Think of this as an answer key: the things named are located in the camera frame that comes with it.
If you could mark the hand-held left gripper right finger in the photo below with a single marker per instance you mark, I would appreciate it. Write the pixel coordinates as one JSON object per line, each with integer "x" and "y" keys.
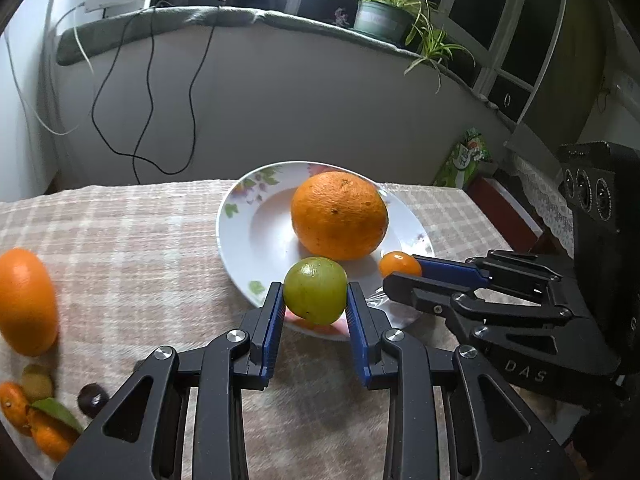
{"x": 357, "y": 337}

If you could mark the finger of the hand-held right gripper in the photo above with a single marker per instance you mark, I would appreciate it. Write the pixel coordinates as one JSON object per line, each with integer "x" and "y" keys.
{"x": 450, "y": 270}
{"x": 415, "y": 292}

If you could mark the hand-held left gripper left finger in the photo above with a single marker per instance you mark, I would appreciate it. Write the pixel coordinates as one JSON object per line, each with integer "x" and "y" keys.
{"x": 272, "y": 332}

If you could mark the small orange kumquat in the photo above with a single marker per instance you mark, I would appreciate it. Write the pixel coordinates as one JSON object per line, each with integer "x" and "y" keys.
{"x": 397, "y": 264}

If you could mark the green grape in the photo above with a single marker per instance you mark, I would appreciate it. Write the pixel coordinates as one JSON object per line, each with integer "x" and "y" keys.
{"x": 315, "y": 290}

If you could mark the white floral plate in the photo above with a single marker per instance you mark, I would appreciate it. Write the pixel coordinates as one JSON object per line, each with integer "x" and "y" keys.
{"x": 260, "y": 225}

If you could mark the dark purple grape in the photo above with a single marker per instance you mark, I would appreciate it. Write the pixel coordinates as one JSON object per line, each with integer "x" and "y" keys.
{"x": 92, "y": 400}

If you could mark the brown longan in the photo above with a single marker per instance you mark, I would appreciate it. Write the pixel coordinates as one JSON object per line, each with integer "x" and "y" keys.
{"x": 36, "y": 384}

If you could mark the small mandarin with leaf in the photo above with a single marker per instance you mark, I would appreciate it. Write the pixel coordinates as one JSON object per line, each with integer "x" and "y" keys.
{"x": 47, "y": 437}

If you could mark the white lace cloth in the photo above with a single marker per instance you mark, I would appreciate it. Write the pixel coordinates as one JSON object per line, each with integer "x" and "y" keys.
{"x": 545, "y": 195}

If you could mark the large round orange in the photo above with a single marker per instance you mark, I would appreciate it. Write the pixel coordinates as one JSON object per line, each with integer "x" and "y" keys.
{"x": 340, "y": 215}

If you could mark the green printed packet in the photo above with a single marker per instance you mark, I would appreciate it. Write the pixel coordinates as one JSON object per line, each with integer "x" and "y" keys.
{"x": 462, "y": 160}

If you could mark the beige plaid tablecloth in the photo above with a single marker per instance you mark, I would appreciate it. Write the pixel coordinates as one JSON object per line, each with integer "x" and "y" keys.
{"x": 150, "y": 260}

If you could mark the oval orange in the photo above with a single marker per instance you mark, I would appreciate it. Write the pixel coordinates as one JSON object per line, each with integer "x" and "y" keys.
{"x": 25, "y": 300}

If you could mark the spider plant in green pot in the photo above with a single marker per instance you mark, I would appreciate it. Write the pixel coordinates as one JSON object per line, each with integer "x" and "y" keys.
{"x": 382, "y": 20}

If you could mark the small flowering plant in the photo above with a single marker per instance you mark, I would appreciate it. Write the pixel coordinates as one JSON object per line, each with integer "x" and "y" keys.
{"x": 341, "y": 16}

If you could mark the green sill cushion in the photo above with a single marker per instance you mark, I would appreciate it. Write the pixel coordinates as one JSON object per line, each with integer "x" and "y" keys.
{"x": 150, "y": 25}

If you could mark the white power adapter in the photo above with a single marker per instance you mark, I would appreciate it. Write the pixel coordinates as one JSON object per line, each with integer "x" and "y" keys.
{"x": 135, "y": 6}

